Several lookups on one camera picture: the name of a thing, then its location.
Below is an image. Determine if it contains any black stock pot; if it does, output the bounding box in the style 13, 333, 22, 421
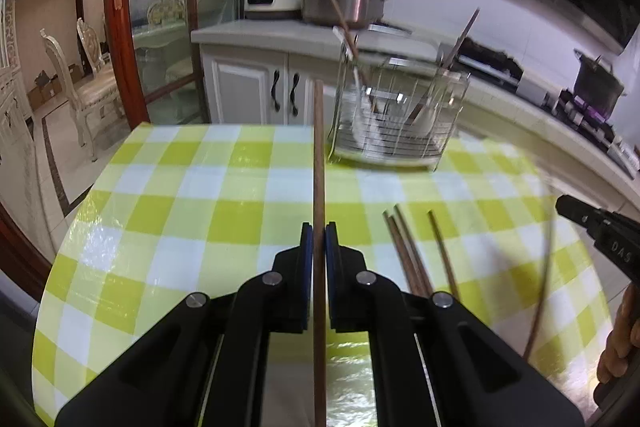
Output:
574, 49, 625, 119

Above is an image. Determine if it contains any black gas stove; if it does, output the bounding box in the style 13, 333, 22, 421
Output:
449, 37, 637, 180

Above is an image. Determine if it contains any metal wire utensil rack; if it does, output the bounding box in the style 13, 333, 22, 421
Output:
328, 26, 470, 170

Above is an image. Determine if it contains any person's right hand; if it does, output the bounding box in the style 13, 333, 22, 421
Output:
597, 284, 640, 384

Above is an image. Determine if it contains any white ceramic spoon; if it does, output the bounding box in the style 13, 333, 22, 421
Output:
408, 75, 448, 138
337, 55, 384, 164

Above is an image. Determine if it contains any brown wooden chopstick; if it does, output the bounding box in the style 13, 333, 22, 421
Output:
312, 80, 326, 426
388, 215, 431, 299
523, 185, 555, 361
394, 205, 434, 298
330, 0, 369, 89
427, 210, 460, 299
382, 210, 426, 301

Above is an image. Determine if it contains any green checkered tablecloth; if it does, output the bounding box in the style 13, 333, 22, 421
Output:
32, 126, 611, 424

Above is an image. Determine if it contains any white dining chair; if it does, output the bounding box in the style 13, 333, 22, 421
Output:
40, 17, 124, 161

